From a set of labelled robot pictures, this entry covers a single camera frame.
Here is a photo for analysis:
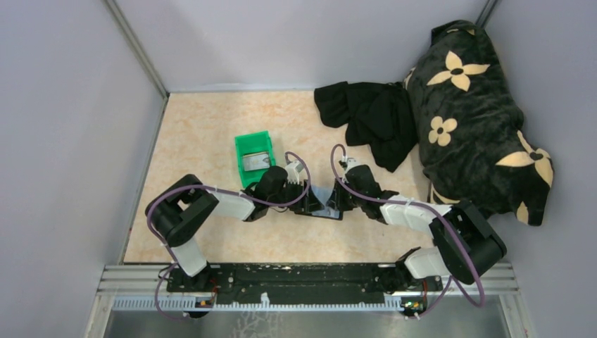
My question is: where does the black floral blanket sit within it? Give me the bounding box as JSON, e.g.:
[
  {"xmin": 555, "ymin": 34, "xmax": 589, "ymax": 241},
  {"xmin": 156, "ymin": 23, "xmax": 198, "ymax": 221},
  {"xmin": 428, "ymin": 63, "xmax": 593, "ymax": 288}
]
[{"xmin": 403, "ymin": 20, "xmax": 554, "ymax": 227}]

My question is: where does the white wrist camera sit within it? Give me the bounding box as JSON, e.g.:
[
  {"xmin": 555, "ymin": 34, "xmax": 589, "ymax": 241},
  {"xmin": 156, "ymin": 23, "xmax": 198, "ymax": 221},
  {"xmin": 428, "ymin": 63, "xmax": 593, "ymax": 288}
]
[
  {"xmin": 339, "ymin": 158, "xmax": 361, "ymax": 172},
  {"xmin": 284, "ymin": 160, "xmax": 305, "ymax": 184}
]

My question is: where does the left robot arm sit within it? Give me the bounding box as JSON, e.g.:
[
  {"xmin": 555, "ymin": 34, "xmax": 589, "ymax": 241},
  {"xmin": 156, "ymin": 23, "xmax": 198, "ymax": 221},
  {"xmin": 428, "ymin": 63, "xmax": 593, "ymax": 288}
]
[{"xmin": 145, "ymin": 161, "xmax": 323, "ymax": 292}]

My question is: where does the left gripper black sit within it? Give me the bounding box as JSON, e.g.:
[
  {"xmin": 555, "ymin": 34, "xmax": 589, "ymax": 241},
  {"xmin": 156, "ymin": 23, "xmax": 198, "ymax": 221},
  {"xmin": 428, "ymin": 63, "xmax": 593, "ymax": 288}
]
[{"xmin": 268, "ymin": 177, "xmax": 325, "ymax": 213}]

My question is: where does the black cloth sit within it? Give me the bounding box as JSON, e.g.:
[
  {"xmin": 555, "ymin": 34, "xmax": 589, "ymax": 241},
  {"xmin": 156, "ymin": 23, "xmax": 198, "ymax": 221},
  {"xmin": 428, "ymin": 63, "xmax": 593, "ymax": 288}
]
[{"xmin": 313, "ymin": 82, "xmax": 418, "ymax": 173}]

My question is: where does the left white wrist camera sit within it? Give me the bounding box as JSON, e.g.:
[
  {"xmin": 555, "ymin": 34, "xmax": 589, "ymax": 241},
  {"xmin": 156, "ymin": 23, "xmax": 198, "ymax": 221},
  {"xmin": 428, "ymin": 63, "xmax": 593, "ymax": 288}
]
[{"xmin": 284, "ymin": 160, "xmax": 305, "ymax": 184}]

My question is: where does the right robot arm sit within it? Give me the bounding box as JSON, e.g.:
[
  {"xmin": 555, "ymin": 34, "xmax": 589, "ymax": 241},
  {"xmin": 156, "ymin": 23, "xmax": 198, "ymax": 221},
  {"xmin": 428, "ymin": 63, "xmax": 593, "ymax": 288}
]
[{"xmin": 334, "ymin": 158, "xmax": 507, "ymax": 290}]

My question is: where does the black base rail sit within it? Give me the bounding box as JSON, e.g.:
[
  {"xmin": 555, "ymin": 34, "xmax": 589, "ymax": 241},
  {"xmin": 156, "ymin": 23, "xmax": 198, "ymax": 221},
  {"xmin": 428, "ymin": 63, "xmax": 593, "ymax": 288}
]
[{"xmin": 167, "ymin": 263, "xmax": 443, "ymax": 305}]

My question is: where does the white credit card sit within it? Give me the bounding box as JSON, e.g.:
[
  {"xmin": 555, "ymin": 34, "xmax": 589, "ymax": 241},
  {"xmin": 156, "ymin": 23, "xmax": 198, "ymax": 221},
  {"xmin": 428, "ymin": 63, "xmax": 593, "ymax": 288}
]
[{"xmin": 241, "ymin": 151, "xmax": 271, "ymax": 172}]

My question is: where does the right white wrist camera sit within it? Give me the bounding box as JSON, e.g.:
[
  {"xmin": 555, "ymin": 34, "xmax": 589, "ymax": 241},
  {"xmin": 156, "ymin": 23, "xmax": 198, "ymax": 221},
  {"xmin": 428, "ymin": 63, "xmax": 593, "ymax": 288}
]
[{"xmin": 339, "ymin": 158, "xmax": 361, "ymax": 172}]

